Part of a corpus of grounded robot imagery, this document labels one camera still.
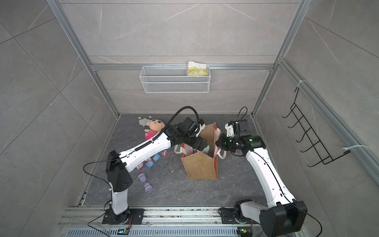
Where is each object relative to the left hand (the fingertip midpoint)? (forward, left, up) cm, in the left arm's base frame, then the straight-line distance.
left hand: (204, 140), depth 79 cm
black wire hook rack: (-17, -49, +11) cm, 53 cm away
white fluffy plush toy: (+30, +43, -17) cm, 55 cm away
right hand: (-3, -7, +2) cm, 8 cm away
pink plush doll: (+22, +32, -14) cm, 42 cm away
